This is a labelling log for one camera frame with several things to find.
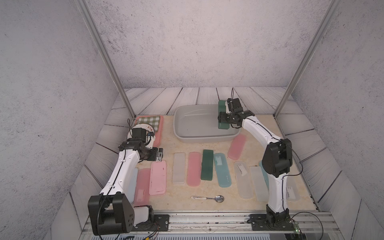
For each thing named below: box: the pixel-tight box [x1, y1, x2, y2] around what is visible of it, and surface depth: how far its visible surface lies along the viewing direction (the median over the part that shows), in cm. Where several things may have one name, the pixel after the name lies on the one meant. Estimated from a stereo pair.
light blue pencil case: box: [129, 168, 139, 205], surface depth 84 cm
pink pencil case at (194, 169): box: [187, 151, 202, 187], surface depth 92 cm
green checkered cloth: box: [135, 115, 161, 132], surface depth 120 cm
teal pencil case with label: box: [213, 152, 232, 188], surface depth 93 cm
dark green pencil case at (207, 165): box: [201, 149, 214, 181], surface depth 95 cm
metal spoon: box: [190, 195, 225, 203], surface depth 82 cm
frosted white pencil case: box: [172, 152, 185, 184], surface depth 93 cm
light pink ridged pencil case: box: [149, 160, 167, 196], surface depth 88 cm
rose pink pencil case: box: [134, 168, 151, 207], surface depth 84 cm
